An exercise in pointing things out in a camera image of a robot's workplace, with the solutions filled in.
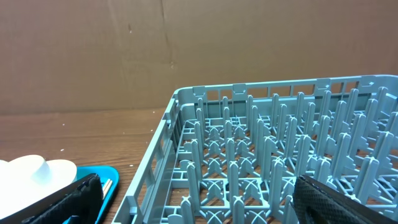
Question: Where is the teal plastic tray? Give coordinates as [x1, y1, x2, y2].
[76, 166, 119, 224]

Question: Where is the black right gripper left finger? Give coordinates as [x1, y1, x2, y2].
[1, 173, 103, 224]

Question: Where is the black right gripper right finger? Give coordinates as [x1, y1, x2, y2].
[293, 175, 397, 224]

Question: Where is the grey plastic dish rack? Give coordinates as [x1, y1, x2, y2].
[113, 75, 397, 223]

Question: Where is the white plastic cup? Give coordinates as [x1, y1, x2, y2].
[9, 155, 50, 184]

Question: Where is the light green bowl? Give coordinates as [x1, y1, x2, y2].
[1, 159, 77, 218]

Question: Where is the wooden chopstick right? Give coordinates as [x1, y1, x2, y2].
[103, 179, 113, 199]

